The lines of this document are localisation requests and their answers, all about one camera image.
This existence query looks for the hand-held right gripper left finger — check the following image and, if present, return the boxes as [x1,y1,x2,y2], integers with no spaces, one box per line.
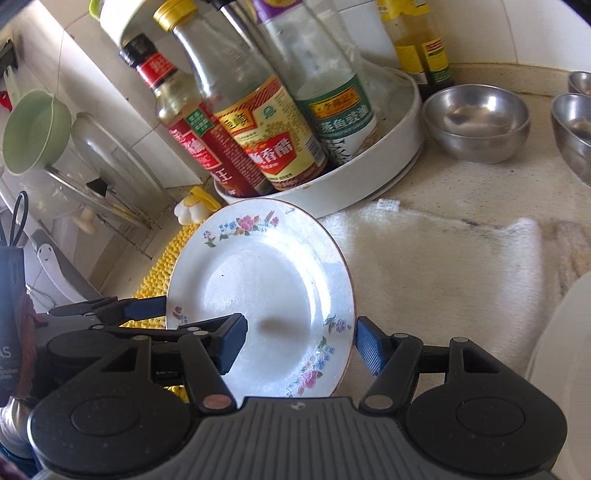
[99,313,249,412]

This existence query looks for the white floral plate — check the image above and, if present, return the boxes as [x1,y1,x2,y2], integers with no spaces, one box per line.
[165,199,357,398]

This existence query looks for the green label clear bottle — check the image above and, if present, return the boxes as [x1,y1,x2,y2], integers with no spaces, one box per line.
[252,0,378,165]

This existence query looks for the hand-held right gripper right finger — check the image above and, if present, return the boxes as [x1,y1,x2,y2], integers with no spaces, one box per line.
[353,316,498,412]

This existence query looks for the white handled knife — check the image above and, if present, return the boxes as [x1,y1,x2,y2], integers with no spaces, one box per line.
[30,230,103,306]

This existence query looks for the glass pot lid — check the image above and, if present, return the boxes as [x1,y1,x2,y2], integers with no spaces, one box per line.
[71,112,154,232]

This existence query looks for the white fluffy towel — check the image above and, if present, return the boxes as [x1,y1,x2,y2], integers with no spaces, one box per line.
[318,204,591,370]

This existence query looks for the red cap sauce bottle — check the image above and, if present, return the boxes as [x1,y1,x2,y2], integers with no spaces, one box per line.
[119,33,274,197]

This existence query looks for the yellow oil bottle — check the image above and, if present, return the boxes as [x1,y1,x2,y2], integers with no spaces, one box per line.
[378,0,456,88]

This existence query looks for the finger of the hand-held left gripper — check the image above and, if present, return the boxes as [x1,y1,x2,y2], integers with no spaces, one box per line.
[47,296,168,325]

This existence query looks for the black scissors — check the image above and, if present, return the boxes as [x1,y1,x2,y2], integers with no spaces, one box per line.
[0,190,30,248]

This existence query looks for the white round tray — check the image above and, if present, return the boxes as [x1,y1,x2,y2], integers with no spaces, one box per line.
[213,67,423,220]

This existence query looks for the steel bowl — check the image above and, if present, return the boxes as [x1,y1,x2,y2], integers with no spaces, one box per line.
[567,71,591,96]
[421,84,531,163]
[551,92,591,188]

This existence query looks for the yellow beaded mat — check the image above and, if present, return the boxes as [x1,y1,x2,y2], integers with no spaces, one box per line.
[121,224,195,403]

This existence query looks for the plain white plate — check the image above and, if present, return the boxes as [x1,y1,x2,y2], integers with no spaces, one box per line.
[529,272,591,417]

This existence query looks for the white jar with green lid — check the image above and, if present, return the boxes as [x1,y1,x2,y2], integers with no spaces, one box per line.
[90,0,174,49]

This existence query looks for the yellow white flower ornament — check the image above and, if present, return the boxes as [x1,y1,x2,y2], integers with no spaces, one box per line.
[174,186,222,226]

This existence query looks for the yellow cap vinegar bottle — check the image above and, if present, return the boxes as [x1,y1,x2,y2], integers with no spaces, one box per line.
[153,0,329,193]

